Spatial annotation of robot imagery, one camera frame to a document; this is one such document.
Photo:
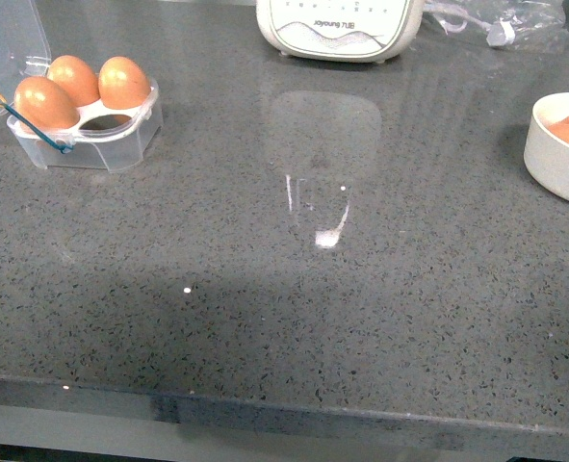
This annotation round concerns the white round bowl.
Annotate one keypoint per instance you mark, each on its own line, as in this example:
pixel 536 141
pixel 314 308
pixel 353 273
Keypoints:
pixel 546 157

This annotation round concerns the white Joyoung soy milk maker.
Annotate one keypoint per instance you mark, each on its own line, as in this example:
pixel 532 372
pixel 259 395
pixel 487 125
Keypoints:
pixel 364 31

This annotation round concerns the blue yellow rubber band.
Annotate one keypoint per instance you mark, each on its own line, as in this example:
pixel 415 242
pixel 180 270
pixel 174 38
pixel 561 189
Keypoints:
pixel 57 145

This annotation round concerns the brown egg right in box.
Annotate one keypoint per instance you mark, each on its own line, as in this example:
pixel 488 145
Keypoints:
pixel 122 84

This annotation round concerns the brown egg back middle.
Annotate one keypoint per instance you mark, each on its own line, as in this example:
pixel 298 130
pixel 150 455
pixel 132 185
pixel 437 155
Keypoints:
pixel 76 78

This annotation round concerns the clear plastic egg box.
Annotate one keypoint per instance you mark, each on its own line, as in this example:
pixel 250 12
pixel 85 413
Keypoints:
pixel 103 138

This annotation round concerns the brown egg front left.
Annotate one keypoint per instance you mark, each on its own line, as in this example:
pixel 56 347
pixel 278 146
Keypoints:
pixel 45 104

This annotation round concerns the clear plastic bag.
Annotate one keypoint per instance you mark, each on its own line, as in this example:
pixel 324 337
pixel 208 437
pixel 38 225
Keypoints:
pixel 511 25

